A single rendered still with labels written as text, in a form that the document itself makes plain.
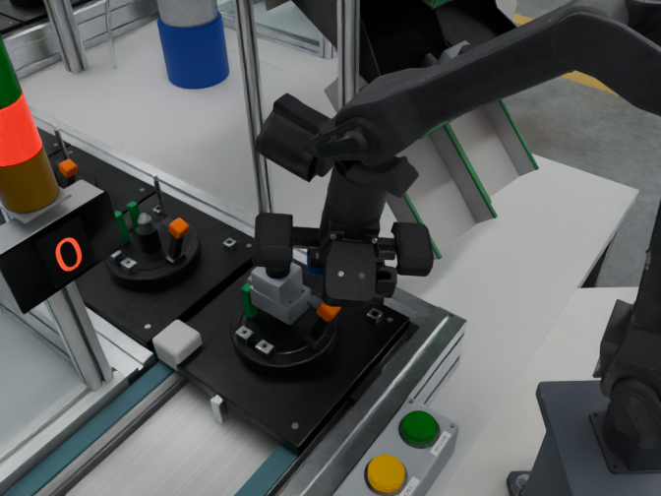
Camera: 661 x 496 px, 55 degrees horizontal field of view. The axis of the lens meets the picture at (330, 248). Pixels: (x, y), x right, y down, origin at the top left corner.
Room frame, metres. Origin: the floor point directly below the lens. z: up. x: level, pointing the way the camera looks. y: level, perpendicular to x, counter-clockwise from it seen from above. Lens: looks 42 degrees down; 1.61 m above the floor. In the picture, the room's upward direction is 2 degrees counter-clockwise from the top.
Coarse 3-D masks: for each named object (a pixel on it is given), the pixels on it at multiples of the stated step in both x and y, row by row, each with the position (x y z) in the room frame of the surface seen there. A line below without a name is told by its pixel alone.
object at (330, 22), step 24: (312, 0) 0.81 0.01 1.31; (336, 0) 0.77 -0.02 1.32; (360, 0) 0.87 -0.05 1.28; (384, 0) 0.88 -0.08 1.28; (408, 0) 0.85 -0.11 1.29; (336, 24) 0.77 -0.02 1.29; (360, 24) 0.74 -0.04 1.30; (384, 24) 0.84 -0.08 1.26; (408, 24) 0.85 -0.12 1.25; (432, 24) 0.82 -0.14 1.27; (336, 48) 0.77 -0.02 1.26; (360, 48) 0.74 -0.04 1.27; (384, 48) 0.79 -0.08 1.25; (408, 48) 0.80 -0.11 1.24; (432, 48) 0.82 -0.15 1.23; (360, 72) 0.74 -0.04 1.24; (384, 72) 0.75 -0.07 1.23
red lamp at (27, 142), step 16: (0, 112) 0.45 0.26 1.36; (16, 112) 0.46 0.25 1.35; (0, 128) 0.45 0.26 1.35; (16, 128) 0.45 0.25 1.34; (32, 128) 0.47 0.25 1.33; (0, 144) 0.45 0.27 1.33; (16, 144) 0.45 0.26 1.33; (32, 144) 0.46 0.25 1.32; (0, 160) 0.44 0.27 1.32; (16, 160) 0.45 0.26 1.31
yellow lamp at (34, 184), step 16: (32, 160) 0.46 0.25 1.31; (48, 160) 0.48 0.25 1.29; (0, 176) 0.44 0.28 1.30; (16, 176) 0.45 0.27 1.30; (32, 176) 0.45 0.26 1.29; (48, 176) 0.47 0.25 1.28; (0, 192) 0.45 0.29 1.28; (16, 192) 0.44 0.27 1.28; (32, 192) 0.45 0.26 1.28; (48, 192) 0.46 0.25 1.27; (16, 208) 0.44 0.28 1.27; (32, 208) 0.45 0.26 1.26
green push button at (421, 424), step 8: (408, 416) 0.41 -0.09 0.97; (416, 416) 0.41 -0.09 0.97; (424, 416) 0.41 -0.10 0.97; (432, 416) 0.41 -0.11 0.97; (408, 424) 0.40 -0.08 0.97; (416, 424) 0.40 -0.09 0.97; (424, 424) 0.40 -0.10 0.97; (432, 424) 0.40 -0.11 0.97; (408, 432) 0.39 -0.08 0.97; (416, 432) 0.39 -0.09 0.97; (424, 432) 0.39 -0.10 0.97; (432, 432) 0.39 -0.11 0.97; (408, 440) 0.39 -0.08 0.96; (416, 440) 0.38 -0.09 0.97; (424, 440) 0.38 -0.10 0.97; (432, 440) 0.39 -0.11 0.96
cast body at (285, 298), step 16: (256, 272) 0.54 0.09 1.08; (272, 272) 0.53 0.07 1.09; (288, 272) 0.54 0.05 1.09; (256, 288) 0.54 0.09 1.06; (272, 288) 0.52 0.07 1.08; (288, 288) 0.53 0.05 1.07; (304, 288) 0.54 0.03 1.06; (256, 304) 0.54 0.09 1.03; (272, 304) 0.52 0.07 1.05; (288, 304) 0.52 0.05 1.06; (304, 304) 0.53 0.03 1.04; (288, 320) 0.51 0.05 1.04
